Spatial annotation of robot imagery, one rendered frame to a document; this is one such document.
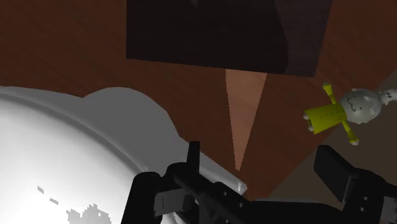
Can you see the yellow white doll figure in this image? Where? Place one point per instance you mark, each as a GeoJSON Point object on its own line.
{"type": "Point", "coordinates": [325, 118]}

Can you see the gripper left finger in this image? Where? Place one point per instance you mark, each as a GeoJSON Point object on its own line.
{"type": "Point", "coordinates": [186, 186]}

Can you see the white bowl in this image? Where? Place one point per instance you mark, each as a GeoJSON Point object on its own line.
{"type": "Point", "coordinates": [62, 149]}

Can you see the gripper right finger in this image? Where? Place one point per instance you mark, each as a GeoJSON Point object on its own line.
{"type": "Point", "coordinates": [336, 173]}

